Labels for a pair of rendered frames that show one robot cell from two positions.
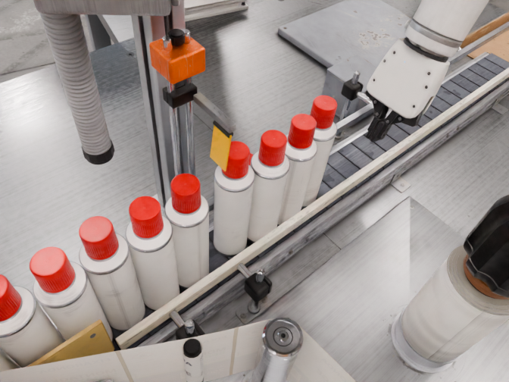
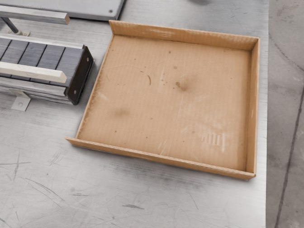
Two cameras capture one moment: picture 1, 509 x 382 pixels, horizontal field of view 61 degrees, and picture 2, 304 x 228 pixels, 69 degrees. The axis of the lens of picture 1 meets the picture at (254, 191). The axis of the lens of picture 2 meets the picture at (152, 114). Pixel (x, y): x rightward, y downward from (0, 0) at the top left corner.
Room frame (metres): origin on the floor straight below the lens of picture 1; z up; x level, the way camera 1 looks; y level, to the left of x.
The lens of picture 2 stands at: (0.99, -0.86, 1.21)
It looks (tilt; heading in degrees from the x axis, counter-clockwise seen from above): 66 degrees down; 66
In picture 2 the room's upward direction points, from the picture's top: 9 degrees counter-clockwise
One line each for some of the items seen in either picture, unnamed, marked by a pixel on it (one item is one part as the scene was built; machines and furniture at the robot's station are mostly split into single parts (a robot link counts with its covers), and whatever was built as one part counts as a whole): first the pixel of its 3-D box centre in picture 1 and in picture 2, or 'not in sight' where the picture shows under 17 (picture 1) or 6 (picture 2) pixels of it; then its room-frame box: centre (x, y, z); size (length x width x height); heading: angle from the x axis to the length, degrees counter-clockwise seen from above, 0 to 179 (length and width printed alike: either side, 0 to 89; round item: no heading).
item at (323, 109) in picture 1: (311, 154); not in sight; (0.47, -0.08, 0.98); 0.05 x 0.05 x 0.20
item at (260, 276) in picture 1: (257, 290); not in sight; (0.28, -0.02, 0.89); 0.03 x 0.03 x 0.12; 46
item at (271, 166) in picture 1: (266, 190); not in sight; (0.39, -0.02, 0.98); 0.05 x 0.05 x 0.20
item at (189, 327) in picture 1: (184, 330); not in sight; (0.21, 0.07, 0.89); 0.06 x 0.03 x 0.12; 46
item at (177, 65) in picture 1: (197, 160); not in sight; (0.37, 0.08, 1.05); 0.10 x 0.04 x 0.33; 46
